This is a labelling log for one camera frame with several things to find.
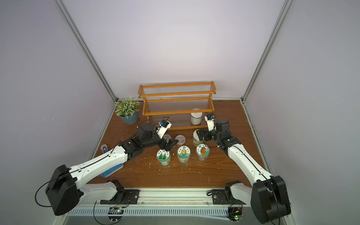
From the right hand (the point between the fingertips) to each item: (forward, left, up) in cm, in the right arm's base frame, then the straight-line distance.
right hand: (205, 126), depth 83 cm
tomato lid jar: (-12, +1, -8) cm, 14 cm away
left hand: (-9, +17, +3) cm, 20 cm away
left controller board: (-43, +48, -18) cm, 67 cm away
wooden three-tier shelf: (+17, +19, +4) cm, 26 cm away
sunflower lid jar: (-15, +13, -7) cm, 21 cm away
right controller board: (-41, -14, -17) cm, 47 cm away
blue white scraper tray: (-10, +65, -12) cm, 67 cm away
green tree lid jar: (-17, +24, -7) cm, 30 cm away
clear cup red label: (-4, +15, -10) cm, 18 cm away
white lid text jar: (+11, +5, -6) cm, 14 cm away
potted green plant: (+14, +53, 0) cm, 54 cm away
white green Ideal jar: (-5, +5, -6) cm, 10 cm away
